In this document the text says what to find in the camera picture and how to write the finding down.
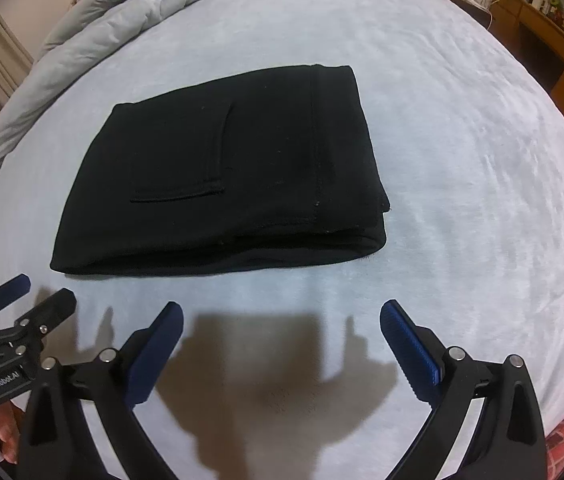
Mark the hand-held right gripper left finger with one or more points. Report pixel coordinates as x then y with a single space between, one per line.
154 355

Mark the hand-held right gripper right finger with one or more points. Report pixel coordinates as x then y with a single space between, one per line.
409 350

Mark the black pants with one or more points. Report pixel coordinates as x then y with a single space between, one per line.
211 170

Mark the person's left hand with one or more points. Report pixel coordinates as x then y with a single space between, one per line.
7 430

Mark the light blue bed sheet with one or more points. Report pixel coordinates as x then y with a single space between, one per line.
462 210

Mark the grey duvet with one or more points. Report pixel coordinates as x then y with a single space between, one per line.
111 20

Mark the green toy figures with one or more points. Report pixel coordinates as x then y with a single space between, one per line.
559 10

